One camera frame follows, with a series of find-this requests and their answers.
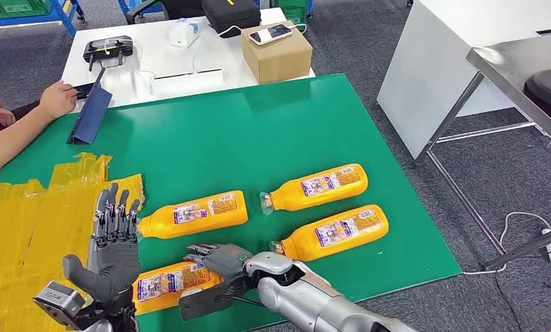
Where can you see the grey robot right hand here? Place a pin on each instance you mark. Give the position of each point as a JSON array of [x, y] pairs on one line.
[[225, 261]]

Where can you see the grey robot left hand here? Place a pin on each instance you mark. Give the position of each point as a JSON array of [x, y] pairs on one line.
[[112, 270]]

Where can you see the orange detergent bottle clear cap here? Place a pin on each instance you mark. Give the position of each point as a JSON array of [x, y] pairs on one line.
[[312, 247], [298, 199], [165, 286], [197, 225]]

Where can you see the person's right forearm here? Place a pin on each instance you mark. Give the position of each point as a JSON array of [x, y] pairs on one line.
[[9, 142]]

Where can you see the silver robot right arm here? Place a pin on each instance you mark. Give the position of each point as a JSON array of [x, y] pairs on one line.
[[312, 302]]

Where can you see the yellow tape patch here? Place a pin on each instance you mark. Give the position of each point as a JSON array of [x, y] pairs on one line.
[[28, 238]]

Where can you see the green table mat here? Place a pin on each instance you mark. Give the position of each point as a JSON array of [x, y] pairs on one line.
[[257, 133]]

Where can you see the navy blue folded cover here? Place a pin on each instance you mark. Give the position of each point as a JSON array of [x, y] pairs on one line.
[[89, 119]]

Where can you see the person's right hand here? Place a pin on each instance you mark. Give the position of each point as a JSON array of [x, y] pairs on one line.
[[57, 100]]

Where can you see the person's hand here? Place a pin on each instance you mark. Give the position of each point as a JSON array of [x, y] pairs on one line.
[[2, 117], [57, 100]]

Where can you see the black smartphone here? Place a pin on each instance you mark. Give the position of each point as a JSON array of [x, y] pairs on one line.
[[85, 90]]

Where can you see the person's body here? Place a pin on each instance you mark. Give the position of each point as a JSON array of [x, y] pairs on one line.
[[25, 110]]

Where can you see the person's left hand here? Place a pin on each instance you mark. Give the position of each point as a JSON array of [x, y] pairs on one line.
[[2, 117]]

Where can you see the cardboard box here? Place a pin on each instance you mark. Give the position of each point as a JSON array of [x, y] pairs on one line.
[[280, 62]]

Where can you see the white table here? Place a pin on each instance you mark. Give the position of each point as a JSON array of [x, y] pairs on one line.
[[165, 55]]

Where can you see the black remote controller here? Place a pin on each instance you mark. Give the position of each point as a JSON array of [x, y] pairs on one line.
[[108, 48]]

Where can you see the small white box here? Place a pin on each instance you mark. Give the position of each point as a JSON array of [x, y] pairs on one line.
[[183, 34]]

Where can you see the white smartphone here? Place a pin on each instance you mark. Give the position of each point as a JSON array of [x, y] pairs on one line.
[[271, 33]]

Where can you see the black zipper case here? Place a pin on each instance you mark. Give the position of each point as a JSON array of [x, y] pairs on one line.
[[232, 13]]

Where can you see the black office chair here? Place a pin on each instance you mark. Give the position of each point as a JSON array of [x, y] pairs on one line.
[[179, 7]]

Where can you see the green plastic crate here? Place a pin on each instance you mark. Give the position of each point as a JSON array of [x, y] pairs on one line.
[[18, 7], [291, 9]]

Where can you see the blue cart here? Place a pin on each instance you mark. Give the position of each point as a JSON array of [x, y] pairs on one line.
[[28, 19]]

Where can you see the white cabinet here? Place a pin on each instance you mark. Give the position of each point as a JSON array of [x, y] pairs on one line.
[[422, 73]]

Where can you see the stainless steel table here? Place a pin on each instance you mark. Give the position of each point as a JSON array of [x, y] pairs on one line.
[[514, 64]]

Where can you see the black chair seat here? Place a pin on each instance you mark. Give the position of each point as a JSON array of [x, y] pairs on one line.
[[550, 91]]

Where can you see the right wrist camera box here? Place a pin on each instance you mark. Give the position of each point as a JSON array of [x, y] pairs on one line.
[[206, 302]]

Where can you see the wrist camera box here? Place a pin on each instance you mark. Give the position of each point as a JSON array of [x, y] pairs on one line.
[[206, 302], [57, 300]]

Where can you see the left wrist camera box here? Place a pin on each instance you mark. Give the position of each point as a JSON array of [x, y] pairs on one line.
[[57, 300]]

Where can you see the blue cart frame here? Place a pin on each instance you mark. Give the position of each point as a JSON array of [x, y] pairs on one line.
[[133, 4]]

